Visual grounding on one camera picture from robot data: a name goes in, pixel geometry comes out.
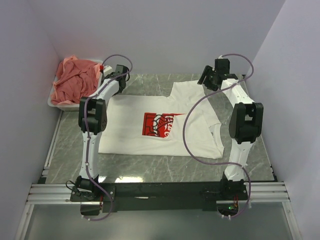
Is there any white t shirt red print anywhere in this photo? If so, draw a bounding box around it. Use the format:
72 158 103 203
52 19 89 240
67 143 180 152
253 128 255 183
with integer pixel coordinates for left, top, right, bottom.
98 80 224 159

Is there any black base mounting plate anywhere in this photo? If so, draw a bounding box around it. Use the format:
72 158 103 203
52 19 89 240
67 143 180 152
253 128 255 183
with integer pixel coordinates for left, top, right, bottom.
70 181 249 216

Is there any pink t shirt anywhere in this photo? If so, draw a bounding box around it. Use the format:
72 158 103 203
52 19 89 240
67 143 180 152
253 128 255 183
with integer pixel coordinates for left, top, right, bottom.
50 54 103 106

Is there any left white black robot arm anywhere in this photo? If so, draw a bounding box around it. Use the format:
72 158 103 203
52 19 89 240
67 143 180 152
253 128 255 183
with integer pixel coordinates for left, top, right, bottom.
75 64 130 201

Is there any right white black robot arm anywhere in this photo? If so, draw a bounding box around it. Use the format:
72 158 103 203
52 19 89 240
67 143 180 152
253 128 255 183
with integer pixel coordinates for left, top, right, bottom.
198 56 264 200

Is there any white plastic bin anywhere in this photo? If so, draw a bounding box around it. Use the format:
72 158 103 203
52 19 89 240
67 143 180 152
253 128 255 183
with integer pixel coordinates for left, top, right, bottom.
47 58 105 112

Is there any aluminium rail frame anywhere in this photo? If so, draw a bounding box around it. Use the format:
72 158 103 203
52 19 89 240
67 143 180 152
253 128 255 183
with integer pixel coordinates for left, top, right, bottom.
15 182 302 240

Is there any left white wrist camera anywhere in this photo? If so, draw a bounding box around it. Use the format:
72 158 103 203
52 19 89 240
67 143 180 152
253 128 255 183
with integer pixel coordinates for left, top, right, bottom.
99 65 113 76

